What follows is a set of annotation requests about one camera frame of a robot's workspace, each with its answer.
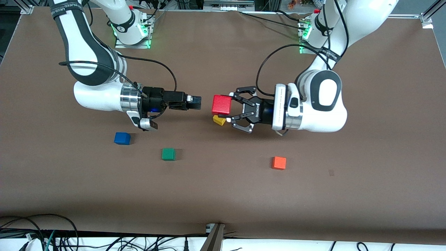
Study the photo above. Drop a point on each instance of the green wooden block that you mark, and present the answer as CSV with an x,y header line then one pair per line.
x,y
168,154

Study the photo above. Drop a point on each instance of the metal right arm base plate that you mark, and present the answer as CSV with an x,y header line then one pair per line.
x,y
120,46

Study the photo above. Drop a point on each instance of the small metal edge bracket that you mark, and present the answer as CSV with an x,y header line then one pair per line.
x,y
210,228

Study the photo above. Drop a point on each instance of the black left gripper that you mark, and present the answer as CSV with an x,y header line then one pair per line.
x,y
264,112

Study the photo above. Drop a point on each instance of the grey power strip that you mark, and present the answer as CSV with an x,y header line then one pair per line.
x,y
228,5

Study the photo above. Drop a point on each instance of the yellow wooden block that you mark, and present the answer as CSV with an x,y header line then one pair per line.
x,y
219,120

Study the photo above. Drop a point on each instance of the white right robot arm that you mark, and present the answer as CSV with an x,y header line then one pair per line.
x,y
90,99

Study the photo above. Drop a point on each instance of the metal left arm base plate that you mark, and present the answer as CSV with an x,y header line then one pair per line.
x,y
303,51

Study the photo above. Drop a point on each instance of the orange wooden block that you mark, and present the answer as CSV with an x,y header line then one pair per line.
x,y
279,163

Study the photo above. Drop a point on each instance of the blue wooden block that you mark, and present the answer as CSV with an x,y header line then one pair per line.
x,y
122,138

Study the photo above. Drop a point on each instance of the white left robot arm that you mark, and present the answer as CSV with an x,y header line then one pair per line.
x,y
331,120

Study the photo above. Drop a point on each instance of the aluminium frame rail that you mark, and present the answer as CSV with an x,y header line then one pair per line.
x,y
404,15

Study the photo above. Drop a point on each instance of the grey slanted support beam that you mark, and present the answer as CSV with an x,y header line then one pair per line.
x,y
213,240

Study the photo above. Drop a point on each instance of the red wooden block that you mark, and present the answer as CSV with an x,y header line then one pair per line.
x,y
221,104

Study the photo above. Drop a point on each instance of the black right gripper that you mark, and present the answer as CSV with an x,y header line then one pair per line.
x,y
152,99

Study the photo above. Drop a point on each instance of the black table edge bar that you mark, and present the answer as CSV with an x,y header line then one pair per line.
x,y
104,233

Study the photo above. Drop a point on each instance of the brown table cover mat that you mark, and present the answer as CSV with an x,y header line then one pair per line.
x,y
223,195

